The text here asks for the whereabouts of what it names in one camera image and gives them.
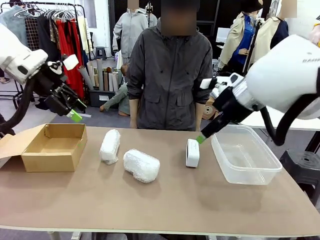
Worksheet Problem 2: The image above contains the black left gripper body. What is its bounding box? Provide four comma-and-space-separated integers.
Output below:
32, 61, 87, 117

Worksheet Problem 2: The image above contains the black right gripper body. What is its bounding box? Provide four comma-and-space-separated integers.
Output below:
201, 86, 261, 140

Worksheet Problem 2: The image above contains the slim bubble-wrapped clock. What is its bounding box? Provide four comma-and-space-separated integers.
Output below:
99, 128, 121, 166

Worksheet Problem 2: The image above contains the wide bubble-wrapped clock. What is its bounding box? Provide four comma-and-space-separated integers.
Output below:
122, 148, 161, 184

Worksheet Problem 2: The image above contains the person's left forearm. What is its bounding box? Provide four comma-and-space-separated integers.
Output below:
195, 101, 206, 132

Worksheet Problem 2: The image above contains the person's right forearm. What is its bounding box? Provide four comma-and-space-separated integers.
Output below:
129, 98, 138, 130

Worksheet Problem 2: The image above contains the white unwrapped clock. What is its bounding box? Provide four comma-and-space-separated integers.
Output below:
185, 138, 200, 168

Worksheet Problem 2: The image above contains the dark storage bin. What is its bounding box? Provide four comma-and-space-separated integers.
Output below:
88, 88, 120, 109

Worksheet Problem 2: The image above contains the tan wooden disc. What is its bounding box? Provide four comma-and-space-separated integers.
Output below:
201, 96, 222, 121

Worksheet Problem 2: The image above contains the leaning grey paper roll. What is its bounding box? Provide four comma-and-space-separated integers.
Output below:
77, 65, 95, 91

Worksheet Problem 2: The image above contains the white background table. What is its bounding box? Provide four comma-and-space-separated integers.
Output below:
236, 109, 320, 131

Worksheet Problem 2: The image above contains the tall grey paper roll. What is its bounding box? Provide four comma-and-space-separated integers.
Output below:
96, 58, 105, 92

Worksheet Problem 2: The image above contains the mannequin in green clothing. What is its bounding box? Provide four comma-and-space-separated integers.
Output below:
99, 62, 131, 117

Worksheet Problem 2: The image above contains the open brown cardboard box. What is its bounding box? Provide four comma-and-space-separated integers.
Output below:
0, 123, 89, 173

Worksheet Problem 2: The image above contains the clear plastic container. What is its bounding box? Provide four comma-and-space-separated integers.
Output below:
210, 124, 284, 186

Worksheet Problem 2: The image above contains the red dress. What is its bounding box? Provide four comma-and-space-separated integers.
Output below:
55, 19, 85, 99

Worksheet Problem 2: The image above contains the small grey stool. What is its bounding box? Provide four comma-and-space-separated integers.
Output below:
94, 46, 107, 61

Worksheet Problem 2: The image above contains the black hanging garment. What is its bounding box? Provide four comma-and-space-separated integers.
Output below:
36, 15, 60, 62

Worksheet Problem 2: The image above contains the black tripod pole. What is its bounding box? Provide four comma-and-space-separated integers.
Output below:
243, 17, 265, 74

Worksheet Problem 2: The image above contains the person in grey jacket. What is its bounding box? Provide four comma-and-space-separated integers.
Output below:
126, 0, 213, 132

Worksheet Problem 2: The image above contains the cream hanging garment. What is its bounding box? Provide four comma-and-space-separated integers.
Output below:
76, 16, 91, 59

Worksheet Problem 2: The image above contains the mannequin in beige coat, blue shirt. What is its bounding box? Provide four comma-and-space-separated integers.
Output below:
218, 0, 264, 74

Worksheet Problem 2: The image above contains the blue denim jacket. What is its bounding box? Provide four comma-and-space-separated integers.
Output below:
0, 5, 28, 47

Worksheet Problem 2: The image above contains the mannequin in grey hoodie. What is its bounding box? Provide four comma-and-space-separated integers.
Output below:
112, 0, 158, 60

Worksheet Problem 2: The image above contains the black plastic stool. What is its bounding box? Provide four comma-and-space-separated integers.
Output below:
278, 149, 320, 201

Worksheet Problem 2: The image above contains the black metal clothes rack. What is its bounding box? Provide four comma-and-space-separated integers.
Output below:
0, 2, 88, 111

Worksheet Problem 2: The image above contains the mannequin in beige and navy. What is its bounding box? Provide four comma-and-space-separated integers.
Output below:
254, 0, 290, 63

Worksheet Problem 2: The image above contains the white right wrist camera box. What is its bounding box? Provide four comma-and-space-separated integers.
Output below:
199, 77, 214, 90

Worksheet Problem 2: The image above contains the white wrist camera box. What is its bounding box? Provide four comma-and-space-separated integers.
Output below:
62, 54, 80, 71
199, 77, 214, 90

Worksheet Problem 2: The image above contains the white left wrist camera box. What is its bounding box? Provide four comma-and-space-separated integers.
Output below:
62, 54, 80, 71

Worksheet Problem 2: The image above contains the black hose of left arm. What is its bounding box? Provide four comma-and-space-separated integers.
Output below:
0, 77, 36, 136

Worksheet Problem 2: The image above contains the black hose of arm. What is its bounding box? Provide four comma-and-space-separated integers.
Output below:
258, 92, 320, 147
0, 77, 36, 136

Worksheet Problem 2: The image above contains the black hose of right arm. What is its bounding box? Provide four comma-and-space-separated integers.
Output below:
258, 92, 320, 147

